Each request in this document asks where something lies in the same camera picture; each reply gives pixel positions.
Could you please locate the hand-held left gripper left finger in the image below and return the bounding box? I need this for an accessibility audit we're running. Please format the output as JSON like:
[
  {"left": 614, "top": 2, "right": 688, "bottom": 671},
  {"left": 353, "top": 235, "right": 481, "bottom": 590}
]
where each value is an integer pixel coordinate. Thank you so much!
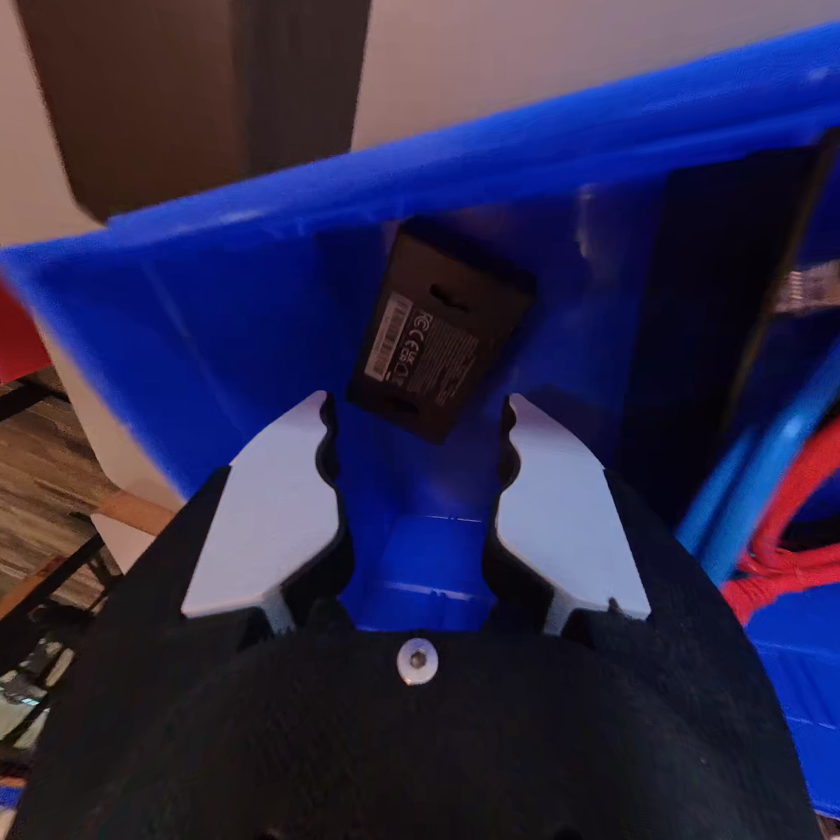
[{"left": 182, "top": 392, "right": 355, "bottom": 634}]

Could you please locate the red bin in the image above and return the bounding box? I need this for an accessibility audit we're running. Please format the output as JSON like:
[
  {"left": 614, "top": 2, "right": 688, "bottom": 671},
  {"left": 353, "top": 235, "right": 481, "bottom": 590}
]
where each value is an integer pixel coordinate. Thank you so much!
[{"left": 0, "top": 281, "right": 52, "bottom": 387}]

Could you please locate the blue ethernet cable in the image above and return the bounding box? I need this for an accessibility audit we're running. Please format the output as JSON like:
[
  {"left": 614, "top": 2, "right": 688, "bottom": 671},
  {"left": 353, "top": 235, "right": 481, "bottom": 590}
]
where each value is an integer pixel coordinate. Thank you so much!
[{"left": 677, "top": 344, "right": 840, "bottom": 586}]

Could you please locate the red ethernet cable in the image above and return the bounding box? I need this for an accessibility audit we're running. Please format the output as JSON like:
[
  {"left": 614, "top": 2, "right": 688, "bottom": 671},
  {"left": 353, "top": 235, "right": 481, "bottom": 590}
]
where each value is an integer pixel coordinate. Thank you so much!
[{"left": 721, "top": 416, "right": 840, "bottom": 626}]

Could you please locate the black network switch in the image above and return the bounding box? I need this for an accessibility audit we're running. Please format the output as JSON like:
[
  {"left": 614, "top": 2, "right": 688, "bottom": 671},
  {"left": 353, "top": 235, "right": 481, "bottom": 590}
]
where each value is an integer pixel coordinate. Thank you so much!
[{"left": 346, "top": 218, "right": 537, "bottom": 445}]

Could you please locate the clear ethernet cable plug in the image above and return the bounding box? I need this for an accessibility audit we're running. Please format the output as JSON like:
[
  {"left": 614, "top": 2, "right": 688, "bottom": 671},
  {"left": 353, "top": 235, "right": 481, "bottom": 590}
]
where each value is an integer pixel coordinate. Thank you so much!
[{"left": 776, "top": 261, "right": 840, "bottom": 317}]

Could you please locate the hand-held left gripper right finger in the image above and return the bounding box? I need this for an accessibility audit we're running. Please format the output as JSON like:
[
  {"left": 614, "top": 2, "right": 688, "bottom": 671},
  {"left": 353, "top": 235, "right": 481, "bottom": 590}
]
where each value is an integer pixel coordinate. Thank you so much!
[{"left": 484, "top": 394, "right": 651, "bottom": 636}]

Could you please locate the black flat panel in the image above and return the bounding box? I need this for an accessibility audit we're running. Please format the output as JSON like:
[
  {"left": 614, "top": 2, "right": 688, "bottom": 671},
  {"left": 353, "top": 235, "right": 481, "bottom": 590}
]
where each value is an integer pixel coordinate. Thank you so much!
[{"left": 620, "top": 130, "right": 840, "bottom": 529}]

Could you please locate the blue plastic bin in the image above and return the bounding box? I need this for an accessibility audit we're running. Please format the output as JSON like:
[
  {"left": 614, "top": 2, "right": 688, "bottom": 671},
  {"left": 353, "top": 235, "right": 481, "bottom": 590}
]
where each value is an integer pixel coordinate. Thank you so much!
[{"left": 0, "top": 23, "right": 840, "bottom": 821}]

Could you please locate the black metal table frame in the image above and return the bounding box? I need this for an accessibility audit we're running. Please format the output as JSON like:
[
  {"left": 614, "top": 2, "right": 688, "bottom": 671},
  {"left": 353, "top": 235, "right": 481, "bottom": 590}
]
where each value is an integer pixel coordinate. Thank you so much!
[{"left": 0, "top": 533, "right": 124, "bottom": 664}]

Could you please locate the brown cardboard box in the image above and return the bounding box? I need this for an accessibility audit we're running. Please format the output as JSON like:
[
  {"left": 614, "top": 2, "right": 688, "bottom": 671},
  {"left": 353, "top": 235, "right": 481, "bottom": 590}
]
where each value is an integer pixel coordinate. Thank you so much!
[{"left": 14, "top": 0, "right": 373, "bottom": 225}]

